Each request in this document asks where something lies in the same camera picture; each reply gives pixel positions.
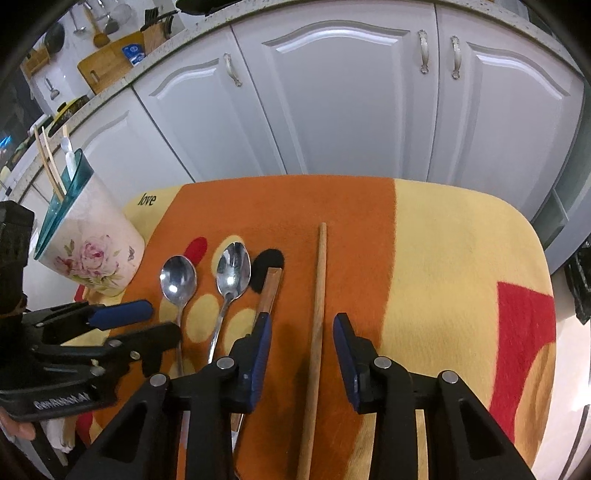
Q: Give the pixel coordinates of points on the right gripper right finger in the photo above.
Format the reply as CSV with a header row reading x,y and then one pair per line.
x,y
355,354

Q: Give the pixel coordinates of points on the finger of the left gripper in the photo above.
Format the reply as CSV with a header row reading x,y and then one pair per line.
x,y
59,324
145,346

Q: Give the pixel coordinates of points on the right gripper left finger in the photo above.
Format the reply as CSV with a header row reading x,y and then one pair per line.
x,y
250,354

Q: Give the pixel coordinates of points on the steel spoon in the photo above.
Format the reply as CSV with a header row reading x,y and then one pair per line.
x,y
232,276
178,283

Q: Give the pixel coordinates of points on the long wooden chopstick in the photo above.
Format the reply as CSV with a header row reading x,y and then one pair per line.
x,y
315,362

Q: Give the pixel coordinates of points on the left hand white glove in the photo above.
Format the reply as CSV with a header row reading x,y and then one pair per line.
x,y
22,430

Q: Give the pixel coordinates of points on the floral utensil holder teal rim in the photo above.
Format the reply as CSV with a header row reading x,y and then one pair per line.
x,y
85,236

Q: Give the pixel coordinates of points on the orange yellow fleece blanket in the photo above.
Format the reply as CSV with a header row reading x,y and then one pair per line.
x,y
450,285

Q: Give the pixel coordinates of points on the bamboo chopstick in holder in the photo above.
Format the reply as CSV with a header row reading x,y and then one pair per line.
x,y
54,184
52,163

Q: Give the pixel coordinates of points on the yellow lidded black casserole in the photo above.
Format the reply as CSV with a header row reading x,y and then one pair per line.
x,y
65,111

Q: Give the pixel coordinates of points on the hanging peeler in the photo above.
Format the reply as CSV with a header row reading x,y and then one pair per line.
x,y
54,92

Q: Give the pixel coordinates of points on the wooden cutting board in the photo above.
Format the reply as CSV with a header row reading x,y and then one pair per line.
x,y
108,64

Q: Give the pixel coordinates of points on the wooden hanging utensil basket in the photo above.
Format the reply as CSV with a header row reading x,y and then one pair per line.
x,y
35,60

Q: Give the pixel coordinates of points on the blue white salt bag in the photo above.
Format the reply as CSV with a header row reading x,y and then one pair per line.
x,y
134,53

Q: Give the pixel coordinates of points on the hanging black frying pan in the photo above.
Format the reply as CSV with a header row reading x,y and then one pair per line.
x,y
54,39

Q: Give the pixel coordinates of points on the hanging wooden spatula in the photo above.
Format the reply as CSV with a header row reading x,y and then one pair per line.
x,y
100,39

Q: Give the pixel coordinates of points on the hanging steel ladle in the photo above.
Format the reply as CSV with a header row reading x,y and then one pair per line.
x,y
78,30

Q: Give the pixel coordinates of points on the wooden knife block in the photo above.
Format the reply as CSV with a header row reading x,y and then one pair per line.
x,y
157,28

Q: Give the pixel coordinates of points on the hanging mesh strainer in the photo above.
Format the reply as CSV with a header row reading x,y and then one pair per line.
x,y
121,12

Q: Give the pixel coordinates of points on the middle cabinet door handle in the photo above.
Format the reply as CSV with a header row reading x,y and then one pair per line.
x,y
424,51

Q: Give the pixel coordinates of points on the cabinet door handle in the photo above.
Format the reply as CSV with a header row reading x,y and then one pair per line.
x,y
230,70
457,55
424,51

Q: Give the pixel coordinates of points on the left cabinet door handle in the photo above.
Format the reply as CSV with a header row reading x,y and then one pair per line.
x,y
230,70

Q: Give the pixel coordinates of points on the right cabinet door handle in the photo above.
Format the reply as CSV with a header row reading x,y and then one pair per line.
x,y
457,55

